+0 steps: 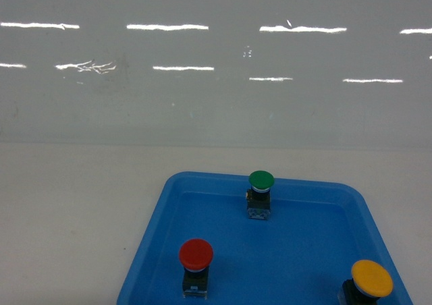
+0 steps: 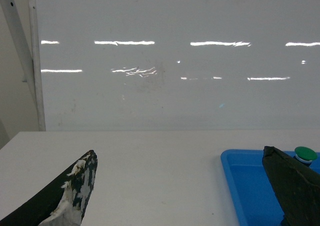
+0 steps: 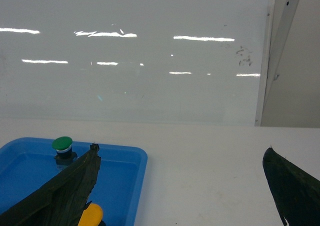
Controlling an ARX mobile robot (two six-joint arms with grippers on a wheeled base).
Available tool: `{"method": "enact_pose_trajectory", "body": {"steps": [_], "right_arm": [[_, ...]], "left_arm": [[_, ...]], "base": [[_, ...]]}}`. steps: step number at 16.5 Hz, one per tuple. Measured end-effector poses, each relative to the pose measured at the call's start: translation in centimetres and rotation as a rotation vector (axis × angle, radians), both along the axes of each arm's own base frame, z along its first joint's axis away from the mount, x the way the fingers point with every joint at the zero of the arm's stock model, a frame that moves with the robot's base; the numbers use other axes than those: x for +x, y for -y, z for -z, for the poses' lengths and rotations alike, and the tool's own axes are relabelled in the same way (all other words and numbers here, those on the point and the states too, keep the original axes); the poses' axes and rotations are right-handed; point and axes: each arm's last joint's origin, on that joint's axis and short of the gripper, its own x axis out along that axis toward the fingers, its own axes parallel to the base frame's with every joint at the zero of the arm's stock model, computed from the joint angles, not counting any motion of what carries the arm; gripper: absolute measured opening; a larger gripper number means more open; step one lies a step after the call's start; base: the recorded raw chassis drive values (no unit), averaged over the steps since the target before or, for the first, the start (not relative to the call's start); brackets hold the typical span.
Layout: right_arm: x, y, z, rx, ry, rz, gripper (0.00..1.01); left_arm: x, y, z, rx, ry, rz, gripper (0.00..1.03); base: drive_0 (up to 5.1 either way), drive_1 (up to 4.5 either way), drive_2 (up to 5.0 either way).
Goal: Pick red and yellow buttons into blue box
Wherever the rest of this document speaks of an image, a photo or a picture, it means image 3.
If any yellow push button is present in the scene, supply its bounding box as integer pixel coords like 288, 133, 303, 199
78, 203, 106, 226

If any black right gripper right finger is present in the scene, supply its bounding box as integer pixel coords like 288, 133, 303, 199
262, 147, 320, 226

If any green push button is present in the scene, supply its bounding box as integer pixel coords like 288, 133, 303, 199
51, 136, 78, 169

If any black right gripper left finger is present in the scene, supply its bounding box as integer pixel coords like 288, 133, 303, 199
0, 143, 101, 226

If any white metal frame post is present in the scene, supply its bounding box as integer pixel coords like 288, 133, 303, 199
254, 0, 300, 127

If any blue plastic tray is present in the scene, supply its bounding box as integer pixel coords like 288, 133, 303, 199
0, 137, 148, 226

